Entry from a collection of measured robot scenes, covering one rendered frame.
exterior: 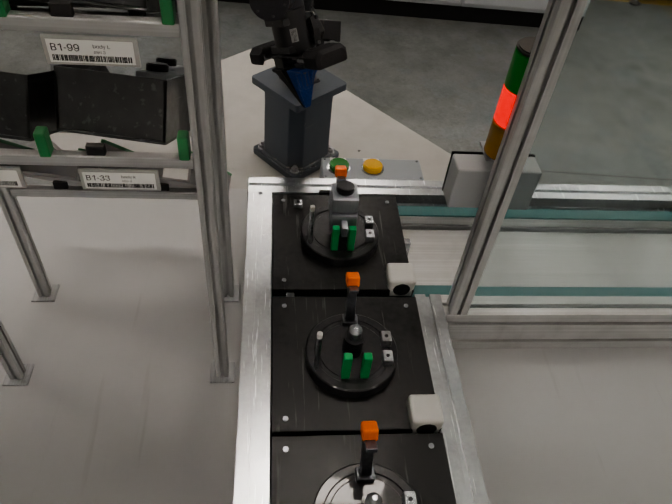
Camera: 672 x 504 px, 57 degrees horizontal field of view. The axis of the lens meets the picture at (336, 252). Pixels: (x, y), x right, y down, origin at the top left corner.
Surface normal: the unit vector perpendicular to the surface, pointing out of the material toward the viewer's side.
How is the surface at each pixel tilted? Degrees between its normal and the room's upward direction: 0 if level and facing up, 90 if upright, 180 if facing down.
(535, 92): 90
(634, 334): 90
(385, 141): 0
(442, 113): 0
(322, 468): 0
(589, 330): 90
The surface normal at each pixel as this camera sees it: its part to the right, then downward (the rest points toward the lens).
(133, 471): 0.08, -0.69
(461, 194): 0.07, 0.72
